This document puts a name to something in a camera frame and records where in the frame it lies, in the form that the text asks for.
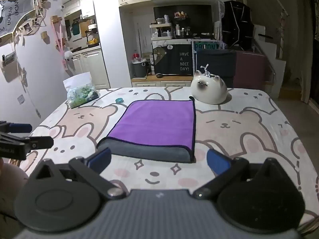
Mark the dark blue chair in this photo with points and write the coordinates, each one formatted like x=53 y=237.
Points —
x=219 y=62

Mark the maroon chair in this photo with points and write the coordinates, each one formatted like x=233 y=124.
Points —
x=249 y=67

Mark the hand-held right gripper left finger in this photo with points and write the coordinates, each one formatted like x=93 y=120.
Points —
x=101 y=158

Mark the pink hanging ribbons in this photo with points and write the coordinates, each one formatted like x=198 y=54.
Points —
x=59 y=39

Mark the white plush toy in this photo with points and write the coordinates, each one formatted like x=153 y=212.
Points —
x=69 y=59

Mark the white kitchen base cabinet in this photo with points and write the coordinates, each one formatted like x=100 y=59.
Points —
x=93 y=66

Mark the grey trash bin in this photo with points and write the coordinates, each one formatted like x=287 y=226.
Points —
x=140 y=69

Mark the purple and grey towel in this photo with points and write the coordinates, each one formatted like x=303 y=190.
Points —
x=159 y=122

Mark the person's left forearm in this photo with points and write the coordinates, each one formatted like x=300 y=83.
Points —
x=11 y=179

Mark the white rack with bottles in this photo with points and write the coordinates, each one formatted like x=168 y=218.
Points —
x=162 y=31

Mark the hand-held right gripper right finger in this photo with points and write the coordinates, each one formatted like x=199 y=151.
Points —
x=218 y=160

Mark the low wooden top cabinet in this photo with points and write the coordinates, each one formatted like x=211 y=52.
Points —
x=149 y=81

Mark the white cat shaped ornament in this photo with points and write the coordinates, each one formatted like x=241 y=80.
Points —
x=209 y=89

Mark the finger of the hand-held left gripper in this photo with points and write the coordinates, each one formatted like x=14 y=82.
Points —
x=21 y=127
x=39 y=142

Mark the white staircase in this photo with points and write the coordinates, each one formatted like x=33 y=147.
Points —
x=271 y=54

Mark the small black oval object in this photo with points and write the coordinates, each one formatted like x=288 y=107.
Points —
x=159 y=75

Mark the black cabinet with white lettering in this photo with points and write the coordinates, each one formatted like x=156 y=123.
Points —
x=172 y=59

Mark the plastic bag of green pieces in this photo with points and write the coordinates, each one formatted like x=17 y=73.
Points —
x=81 y=92

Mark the white sign with green letters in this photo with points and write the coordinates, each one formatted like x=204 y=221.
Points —
x=206 y=46

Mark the bear printed tablecloth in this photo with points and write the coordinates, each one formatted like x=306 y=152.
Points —
x=236 y=132

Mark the small teal cap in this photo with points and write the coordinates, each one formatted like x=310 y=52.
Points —
x=119 y=100

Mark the wall poster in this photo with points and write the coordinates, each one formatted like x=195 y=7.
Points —
x=17 y=12

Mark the small silver figurine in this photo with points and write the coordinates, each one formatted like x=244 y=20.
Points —
x=206 y=71

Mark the yellow pot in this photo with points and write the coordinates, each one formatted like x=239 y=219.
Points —
x=92 y=42

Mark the black jacket with white trim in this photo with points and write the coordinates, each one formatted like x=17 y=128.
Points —
x=236 y=25

